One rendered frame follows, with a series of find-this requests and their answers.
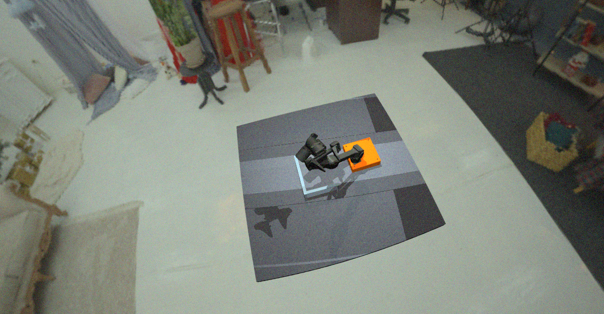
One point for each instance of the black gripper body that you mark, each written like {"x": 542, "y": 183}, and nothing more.
{"x": 320, "y": 152}

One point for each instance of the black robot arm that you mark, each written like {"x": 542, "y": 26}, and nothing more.
{"x": 329, "y": 162}

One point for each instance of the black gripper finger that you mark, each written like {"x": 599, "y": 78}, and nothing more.
{"x": 336, "y": 151}
{"x": 315, "y": 165}

